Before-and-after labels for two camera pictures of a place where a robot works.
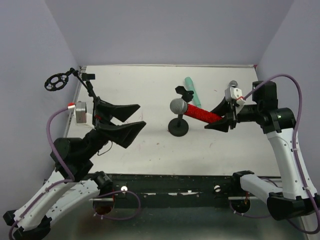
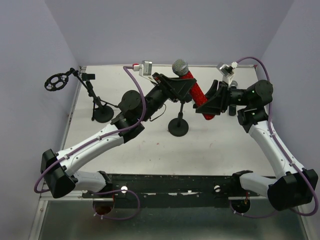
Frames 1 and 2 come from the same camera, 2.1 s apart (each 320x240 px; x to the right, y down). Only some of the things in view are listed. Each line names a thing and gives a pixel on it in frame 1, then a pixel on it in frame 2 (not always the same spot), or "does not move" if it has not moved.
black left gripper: (96, 117) to (164, 86)
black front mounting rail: (140, 191) does not move
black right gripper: (232, 115) to (223, 96)
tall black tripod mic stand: (57, 81) does not move
